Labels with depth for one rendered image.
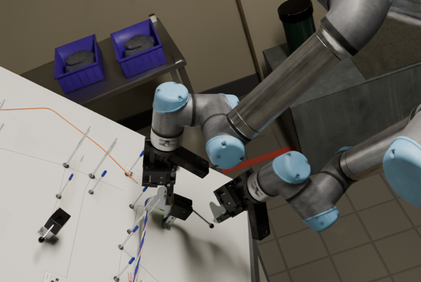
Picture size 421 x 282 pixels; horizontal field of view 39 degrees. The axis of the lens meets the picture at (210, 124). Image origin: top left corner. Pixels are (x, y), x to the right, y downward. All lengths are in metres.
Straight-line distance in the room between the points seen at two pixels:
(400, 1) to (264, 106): 0.37
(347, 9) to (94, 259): 0.78
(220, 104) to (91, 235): 0.44
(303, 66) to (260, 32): 2.38
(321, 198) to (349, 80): 1.67
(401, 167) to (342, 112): 1.99
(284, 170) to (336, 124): 1.73
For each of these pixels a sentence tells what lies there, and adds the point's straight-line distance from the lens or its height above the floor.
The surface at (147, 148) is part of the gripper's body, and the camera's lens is 1.40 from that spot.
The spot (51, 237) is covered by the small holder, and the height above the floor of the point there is 1.28.
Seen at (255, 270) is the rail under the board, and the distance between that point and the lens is 1.70.
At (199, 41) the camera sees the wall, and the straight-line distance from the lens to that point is 3.70.
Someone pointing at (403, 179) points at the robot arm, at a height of 1.41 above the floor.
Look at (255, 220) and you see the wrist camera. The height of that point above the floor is 1.11.
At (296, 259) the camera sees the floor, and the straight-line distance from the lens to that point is 2.83.
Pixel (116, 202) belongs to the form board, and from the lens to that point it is 1.57.
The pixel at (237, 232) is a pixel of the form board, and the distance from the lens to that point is 1.75.
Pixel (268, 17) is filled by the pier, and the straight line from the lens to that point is 3.53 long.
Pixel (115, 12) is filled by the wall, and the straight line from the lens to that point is 3.58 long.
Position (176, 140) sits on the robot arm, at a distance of 1.37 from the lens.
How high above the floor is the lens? 2.14
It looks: 35 degrees down
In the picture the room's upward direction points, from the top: 20 degrees counter-clockwise
